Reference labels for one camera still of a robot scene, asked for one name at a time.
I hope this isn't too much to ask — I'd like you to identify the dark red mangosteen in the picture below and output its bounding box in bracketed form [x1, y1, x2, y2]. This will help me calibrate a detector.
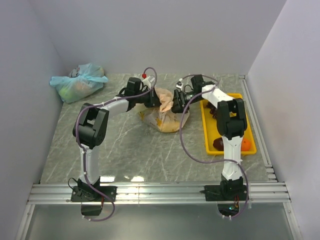
[212, 137, 224, 151]

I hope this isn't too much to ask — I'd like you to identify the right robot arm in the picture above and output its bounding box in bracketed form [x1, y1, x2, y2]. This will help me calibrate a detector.
[172, 74, 248, 200]

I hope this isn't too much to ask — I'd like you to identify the orange fake fruit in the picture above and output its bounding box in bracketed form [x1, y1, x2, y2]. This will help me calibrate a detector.
[241, 138, 251, 152]

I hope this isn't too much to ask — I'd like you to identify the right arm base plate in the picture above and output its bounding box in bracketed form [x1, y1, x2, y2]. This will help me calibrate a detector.
[201, 185, 247, 202]

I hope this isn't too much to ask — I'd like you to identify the blue tied plastic bag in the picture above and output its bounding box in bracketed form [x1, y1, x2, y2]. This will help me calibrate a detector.
[49, 63, 109, 104]

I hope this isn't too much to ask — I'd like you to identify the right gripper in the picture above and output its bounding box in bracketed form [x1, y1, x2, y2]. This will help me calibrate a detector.
[166, 89, 202, 117]

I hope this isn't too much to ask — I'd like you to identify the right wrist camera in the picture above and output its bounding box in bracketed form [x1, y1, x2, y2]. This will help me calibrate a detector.
[175, 78, 185, 93]

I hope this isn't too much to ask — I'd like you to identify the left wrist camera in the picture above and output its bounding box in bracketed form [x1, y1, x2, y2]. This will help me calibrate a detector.
[141, 73, 156, 89]

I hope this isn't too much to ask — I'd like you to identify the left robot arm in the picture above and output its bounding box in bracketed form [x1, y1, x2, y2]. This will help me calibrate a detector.
[72, 74, 159, 201]

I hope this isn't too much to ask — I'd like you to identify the orange translucent plastic bag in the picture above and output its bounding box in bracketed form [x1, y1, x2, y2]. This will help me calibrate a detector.
[133, 87, 182, 133]

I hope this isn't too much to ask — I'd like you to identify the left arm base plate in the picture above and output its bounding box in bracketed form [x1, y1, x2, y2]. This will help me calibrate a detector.
[70, 186, 117, 203]

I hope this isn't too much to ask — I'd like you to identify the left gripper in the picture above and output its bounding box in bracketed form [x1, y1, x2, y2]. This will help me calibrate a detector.
[134, 86, 165, 108]

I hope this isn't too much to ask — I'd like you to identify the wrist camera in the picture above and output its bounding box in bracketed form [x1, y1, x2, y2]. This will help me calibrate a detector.
[175, 78, 185, 93]
[141, 73, 156, 89]

